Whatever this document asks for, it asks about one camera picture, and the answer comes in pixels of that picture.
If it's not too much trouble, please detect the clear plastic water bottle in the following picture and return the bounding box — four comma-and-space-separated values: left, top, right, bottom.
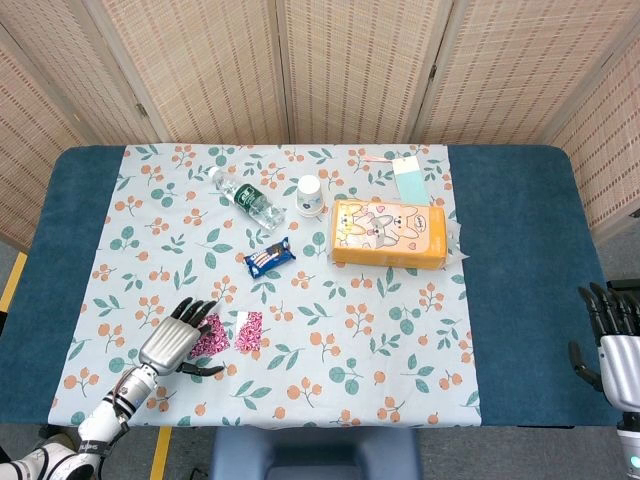
208, 166, 286, 232

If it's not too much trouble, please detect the orange cartoon tissue pack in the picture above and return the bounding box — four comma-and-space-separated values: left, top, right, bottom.
327, 198, 471, 272

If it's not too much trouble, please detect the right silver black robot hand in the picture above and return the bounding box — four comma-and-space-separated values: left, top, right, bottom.
568, 282, 640, 414

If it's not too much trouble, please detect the teal paper tag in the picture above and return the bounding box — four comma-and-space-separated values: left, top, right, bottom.
391, 154, 431, 205

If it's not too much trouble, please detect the woven folding screen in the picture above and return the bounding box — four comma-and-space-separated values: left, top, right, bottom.
0, 0, 640, 251

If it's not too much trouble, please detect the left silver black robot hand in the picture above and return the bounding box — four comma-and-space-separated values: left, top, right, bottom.
137, 296, 226, 380

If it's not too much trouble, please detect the blue cookie packet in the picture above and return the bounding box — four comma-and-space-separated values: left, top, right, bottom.
243, 236, 297, 280

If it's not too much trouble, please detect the white floral paper cup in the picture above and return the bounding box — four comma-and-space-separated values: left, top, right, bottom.
294, 174, 324, 219

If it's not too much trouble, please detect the blue table cover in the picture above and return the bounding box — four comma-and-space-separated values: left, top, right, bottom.
0, 144, 634, 430

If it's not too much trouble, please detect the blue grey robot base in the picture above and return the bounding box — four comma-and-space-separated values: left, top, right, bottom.
208, 427, 424, 480

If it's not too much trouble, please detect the floral printed tablecloth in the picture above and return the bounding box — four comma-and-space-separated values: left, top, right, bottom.
48, 143, 482, 430

